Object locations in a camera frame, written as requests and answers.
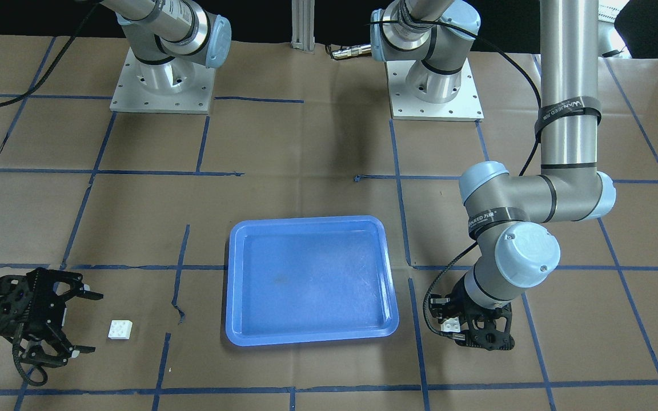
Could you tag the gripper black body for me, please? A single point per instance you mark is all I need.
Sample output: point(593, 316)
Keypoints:
point(441, 307)
point(49, 311)

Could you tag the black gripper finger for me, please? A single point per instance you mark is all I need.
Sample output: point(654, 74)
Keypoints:
point(65, 348)
point(78, 290)

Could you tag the white block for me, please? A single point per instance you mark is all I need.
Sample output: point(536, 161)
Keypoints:
point(451, 325)
point(120, 330)

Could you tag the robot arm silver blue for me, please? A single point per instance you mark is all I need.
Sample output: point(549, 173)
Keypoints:
point(175, 48)
point(558, 182)

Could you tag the blue plastic tray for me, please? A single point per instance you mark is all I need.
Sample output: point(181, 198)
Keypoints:
point(307, 280)

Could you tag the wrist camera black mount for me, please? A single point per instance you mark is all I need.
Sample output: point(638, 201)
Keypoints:
point(24, 300)
point(439, 307)

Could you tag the silver cable connector plug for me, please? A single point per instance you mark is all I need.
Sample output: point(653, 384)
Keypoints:
point(344, 53)

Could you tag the aluminium frame post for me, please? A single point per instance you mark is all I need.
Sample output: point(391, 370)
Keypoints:
point(302, 21)

